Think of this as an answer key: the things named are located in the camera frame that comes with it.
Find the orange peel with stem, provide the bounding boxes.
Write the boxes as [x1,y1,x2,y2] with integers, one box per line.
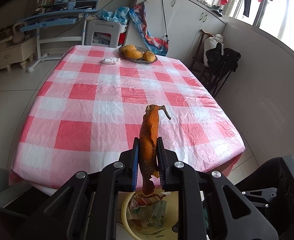
[138,105,171,196]

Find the red snack wrapper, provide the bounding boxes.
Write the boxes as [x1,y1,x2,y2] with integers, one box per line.
[129,193,166,209]

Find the white tissue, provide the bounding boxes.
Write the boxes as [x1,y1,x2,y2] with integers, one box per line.
[101,57,122,64]

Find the blue milk carton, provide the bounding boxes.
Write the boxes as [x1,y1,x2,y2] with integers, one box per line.
[147,200,167,228]

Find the yellow trash basin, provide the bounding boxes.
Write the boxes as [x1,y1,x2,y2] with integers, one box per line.
[121,189,178,239]

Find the red white checkered tablecloth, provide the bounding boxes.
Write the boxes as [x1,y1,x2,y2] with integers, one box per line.
[9,46,245,189]

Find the wicker fruit basket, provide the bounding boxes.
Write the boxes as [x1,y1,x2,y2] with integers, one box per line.
[118,44,158,64]

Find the yellow mango right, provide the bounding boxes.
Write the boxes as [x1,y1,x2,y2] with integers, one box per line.
[143,50,156,62]

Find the yellow mango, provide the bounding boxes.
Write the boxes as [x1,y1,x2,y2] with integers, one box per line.
[124,50,143,60]
[120,44,136,53]
[143,50,156,62]

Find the colourful hanging bag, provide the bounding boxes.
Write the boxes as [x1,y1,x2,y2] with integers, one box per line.
[128,3,170,57]

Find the yellow mango back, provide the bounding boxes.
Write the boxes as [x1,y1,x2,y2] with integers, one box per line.
[120,44,136,53]

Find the white stuffed bag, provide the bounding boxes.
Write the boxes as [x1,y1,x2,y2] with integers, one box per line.
[203,34,224,67]

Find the white plastic stool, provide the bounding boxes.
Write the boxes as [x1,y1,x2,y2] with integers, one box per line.
[84,20,128,48]

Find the white tall cabinet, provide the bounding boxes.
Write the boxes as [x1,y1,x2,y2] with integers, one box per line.
[135,0,226,67]

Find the light blue crumpled cloth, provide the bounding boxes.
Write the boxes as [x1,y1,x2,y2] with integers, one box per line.
[96,7,130,25]

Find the blue kids study desk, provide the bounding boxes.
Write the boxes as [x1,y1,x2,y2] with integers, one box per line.
[21,0,100,73]

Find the cream tv stand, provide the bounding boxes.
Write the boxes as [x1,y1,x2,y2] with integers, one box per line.
[0,37,36,71]

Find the cream kettlebell vase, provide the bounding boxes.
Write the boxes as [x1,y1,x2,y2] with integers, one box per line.
[12,22,26,44]

